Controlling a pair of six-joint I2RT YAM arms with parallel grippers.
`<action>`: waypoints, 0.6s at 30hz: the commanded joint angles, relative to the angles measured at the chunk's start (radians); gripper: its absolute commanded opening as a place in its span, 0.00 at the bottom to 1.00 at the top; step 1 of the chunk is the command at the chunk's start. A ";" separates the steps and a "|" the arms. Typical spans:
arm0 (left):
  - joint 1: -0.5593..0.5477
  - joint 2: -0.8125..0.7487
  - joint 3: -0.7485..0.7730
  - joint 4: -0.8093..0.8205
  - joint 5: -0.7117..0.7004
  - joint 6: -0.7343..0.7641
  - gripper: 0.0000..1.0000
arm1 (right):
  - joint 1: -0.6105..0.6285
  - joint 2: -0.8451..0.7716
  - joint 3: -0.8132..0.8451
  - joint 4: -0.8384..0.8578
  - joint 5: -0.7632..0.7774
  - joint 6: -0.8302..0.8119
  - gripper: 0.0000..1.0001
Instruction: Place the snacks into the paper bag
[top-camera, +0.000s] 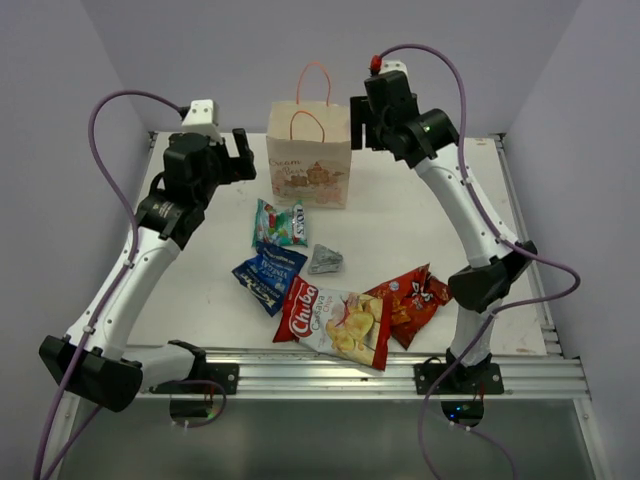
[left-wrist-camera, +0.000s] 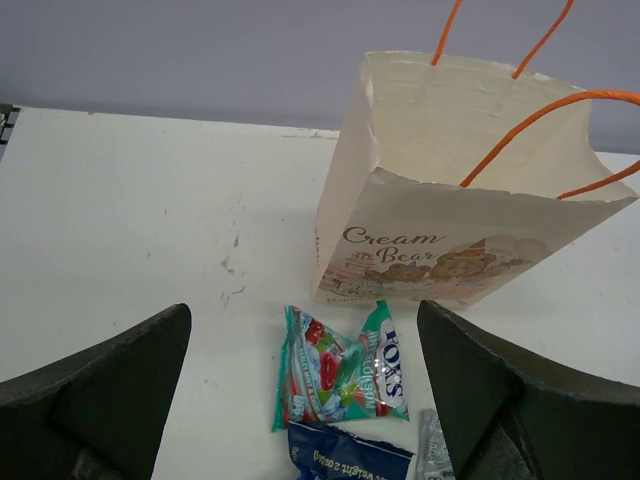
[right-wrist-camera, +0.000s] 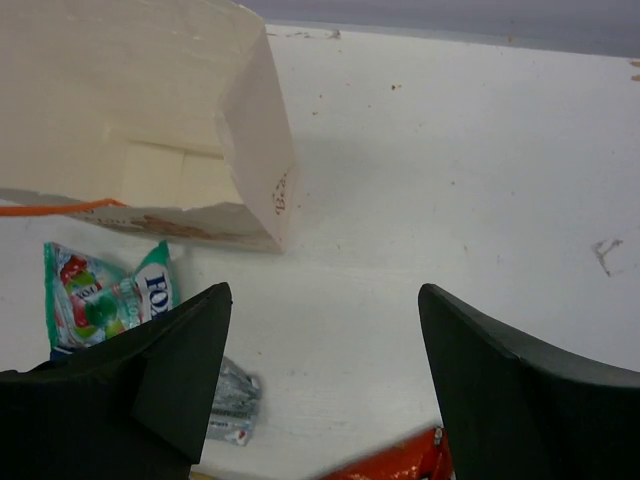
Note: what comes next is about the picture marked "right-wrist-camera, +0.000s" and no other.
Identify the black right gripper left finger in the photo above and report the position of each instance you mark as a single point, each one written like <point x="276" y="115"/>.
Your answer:
<point x="132" y="407"/>

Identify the silver foil snack packet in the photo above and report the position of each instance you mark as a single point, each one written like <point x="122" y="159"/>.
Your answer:
<point x="235" y="407"/>

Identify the red Doritos chip bag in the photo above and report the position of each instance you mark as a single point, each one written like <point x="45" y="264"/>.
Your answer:
<point x="423" y="456"/>

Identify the white paper bag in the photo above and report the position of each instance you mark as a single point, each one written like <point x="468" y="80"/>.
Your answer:
<point x="150" y="117"/>

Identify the green candy bag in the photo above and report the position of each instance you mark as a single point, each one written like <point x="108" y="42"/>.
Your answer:
<point x="89" y="300"/>

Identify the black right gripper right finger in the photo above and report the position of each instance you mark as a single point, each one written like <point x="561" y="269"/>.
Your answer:
<point x="516" y="407"/>

